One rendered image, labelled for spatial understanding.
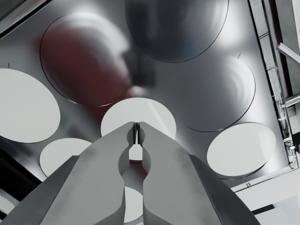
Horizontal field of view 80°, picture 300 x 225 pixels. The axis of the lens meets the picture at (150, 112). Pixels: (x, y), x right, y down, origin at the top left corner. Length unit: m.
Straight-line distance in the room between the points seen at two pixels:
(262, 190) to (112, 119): 0.41
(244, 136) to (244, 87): 0.07
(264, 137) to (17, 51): 0.32
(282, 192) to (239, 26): 0.44
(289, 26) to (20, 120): 0.35
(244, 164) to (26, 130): 0.31
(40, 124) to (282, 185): 0.52
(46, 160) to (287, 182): 0.51
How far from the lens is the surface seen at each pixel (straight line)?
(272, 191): 0.56
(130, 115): 0.23
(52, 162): 0.30
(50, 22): 0.22
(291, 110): 0.38
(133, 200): 0.34
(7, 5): 0.31
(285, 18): 0.29
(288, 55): 0.27
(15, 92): 0.26
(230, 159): 0.31
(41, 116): 0.26
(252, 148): 0.31
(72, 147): 0.28
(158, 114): 0.23
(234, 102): 0.25
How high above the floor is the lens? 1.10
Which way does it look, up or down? 62 degrees down
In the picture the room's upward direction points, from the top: 175 degrees clockwise
